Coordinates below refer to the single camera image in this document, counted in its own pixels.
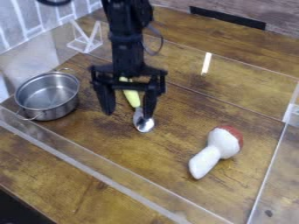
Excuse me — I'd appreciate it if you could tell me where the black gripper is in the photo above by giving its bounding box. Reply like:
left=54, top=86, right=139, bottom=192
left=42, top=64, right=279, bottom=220
left=88, top=64, right=168, bottom=119

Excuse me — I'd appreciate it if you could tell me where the green handled metal spoon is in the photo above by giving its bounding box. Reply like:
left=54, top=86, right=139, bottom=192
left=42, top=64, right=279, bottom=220
left=118, top=76, right=156, bottom=134

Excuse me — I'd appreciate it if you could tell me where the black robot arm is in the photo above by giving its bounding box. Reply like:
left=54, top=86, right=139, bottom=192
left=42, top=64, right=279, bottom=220
left=88, top=0, right=168, bottom=119

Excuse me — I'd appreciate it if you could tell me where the clear acrylic triangle stand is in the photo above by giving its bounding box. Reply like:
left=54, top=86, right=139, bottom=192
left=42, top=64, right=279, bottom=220
left=67, top=20, right=103, bottom=53

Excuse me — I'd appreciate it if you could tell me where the small steel pot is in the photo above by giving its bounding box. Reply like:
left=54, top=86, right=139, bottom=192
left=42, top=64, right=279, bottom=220
left=13, top=71, right=80, bottom=121

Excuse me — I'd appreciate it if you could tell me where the red white toy mushroom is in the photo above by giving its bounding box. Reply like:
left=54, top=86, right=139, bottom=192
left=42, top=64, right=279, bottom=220
left=188, top=125, right=243, bottom=179

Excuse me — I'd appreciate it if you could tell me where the black cable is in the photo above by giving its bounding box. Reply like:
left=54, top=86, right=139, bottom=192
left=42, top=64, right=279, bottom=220
left=140, top=23, right=166, bottom=57

